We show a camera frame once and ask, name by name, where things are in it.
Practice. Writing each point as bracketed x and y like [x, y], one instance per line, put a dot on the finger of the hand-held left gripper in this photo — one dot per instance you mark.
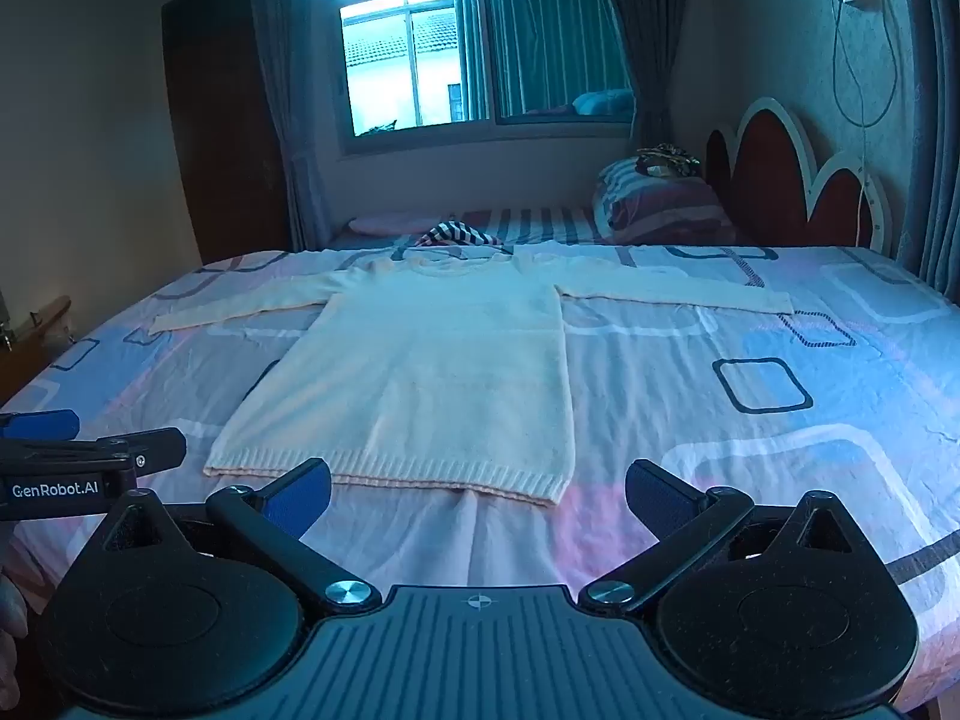
[41, 424]
[154, 448]

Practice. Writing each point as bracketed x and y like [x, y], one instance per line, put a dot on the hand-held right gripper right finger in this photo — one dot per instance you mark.
[660, 499]

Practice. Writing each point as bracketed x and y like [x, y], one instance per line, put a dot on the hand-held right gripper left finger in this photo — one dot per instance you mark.
[300, 499]

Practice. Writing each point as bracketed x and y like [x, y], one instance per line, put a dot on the white knit sweater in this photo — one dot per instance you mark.
[450, 360]

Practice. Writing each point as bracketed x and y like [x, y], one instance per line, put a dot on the person's left hand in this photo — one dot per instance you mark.
[11, 637]

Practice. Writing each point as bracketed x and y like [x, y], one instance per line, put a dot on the pastel patterned bed sheet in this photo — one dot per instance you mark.
[750, 465]

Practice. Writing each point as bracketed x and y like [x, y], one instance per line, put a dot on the striped red pillow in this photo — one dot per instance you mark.
[660, 202]

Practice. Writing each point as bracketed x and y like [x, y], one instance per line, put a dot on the striped bed sheet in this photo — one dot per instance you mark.
[540, 225]

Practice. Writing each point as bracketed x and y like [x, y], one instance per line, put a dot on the black white striped cloth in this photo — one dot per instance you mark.
[459, 234]

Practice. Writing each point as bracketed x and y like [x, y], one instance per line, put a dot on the dark brown wardrobe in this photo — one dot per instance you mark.
[225, 127]

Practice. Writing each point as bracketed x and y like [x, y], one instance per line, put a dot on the patterned cloth bundle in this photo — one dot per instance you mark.
[667, 162]

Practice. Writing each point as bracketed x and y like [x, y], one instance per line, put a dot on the grey window curtain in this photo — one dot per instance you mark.
[292, 127]
[937, 165]
[645, 30]

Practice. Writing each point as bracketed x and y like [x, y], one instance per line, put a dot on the sliding glass window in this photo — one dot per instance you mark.
[390, 52]

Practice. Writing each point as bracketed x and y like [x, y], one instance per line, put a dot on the teal striped curtain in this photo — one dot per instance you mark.
[540, 37]

